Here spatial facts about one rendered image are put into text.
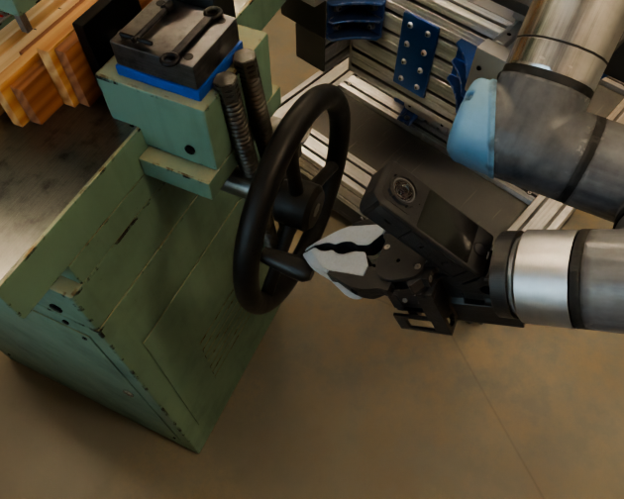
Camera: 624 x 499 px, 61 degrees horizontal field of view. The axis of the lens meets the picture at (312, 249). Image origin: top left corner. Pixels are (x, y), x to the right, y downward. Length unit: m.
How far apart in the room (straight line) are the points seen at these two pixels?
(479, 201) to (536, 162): 1.02
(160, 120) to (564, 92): 0.39
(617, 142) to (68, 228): 0.51
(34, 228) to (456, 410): 1.10
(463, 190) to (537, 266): 1.09
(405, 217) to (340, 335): 1.06
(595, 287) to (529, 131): 0.13
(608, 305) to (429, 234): 0.13
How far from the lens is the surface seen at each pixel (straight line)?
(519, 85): 0.47
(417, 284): 0.45
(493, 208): 1.48
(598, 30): 0.48
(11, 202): 0.62
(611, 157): 0.47
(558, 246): 0.42
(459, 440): 1.41
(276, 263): 0.55
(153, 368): 0.91
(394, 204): 0.41
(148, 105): 0.60
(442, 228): 0.43
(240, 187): 0.66
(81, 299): 0.67
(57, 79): 0.67
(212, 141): 0.58
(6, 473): 1.52
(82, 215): 0.61
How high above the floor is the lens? 1.33
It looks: 57 degrees down
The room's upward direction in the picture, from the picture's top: straight up
